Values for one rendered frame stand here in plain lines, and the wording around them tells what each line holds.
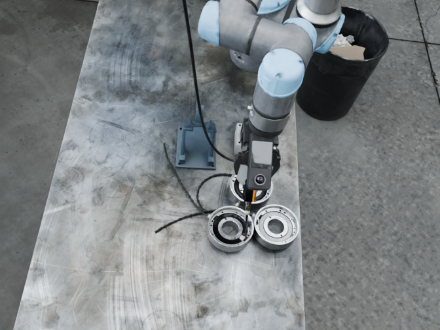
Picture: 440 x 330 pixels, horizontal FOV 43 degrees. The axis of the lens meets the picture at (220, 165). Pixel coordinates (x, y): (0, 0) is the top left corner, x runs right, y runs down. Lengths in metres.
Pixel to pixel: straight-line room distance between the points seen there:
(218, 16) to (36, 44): 1.88
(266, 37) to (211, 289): 0.55
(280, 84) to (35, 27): 2.12
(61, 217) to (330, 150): 1.51
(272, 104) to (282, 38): 0.13
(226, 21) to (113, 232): 0.54
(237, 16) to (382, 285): 1.47
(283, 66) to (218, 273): 0.52
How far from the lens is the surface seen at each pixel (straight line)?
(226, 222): 1.29
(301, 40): 1.04
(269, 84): 0.96
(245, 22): 1.05
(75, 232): 1.30
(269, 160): 1.08
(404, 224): 2.46
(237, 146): 1.39
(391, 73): 3.00
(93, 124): 1.47
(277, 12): 1.51
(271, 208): 1.32
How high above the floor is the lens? 1.94
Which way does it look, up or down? 55 degrees down
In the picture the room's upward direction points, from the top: 12 degrees clockwise
